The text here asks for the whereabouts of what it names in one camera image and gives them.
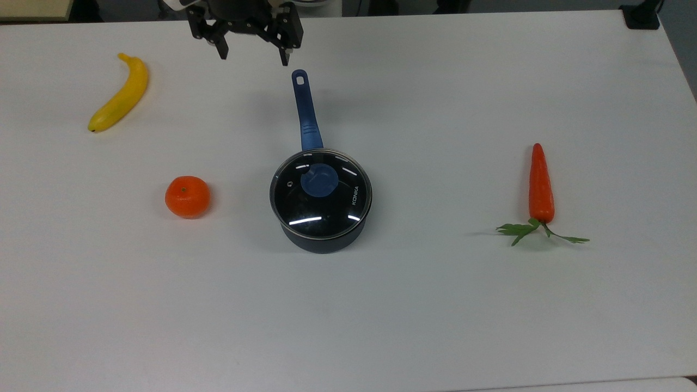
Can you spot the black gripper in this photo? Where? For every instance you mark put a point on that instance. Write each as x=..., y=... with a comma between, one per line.
x=242, y=12

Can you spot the glass lid with blue knob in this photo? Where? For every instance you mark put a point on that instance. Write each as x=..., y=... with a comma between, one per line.
x=320, y=181

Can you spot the yellow banana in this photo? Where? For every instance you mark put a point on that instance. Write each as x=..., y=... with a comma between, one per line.
x=125, y=93

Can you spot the orange mandarin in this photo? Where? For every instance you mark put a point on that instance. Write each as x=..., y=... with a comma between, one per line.
x=187, y=197

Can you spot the light wooden table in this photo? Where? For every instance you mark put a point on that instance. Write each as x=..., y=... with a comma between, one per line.
x=32, y=8

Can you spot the orange carrot with green leaves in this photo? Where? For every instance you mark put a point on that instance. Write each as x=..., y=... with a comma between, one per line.
x=541, y=188

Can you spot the black table clamp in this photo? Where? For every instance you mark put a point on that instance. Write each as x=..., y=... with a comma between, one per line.
x=642, y=18

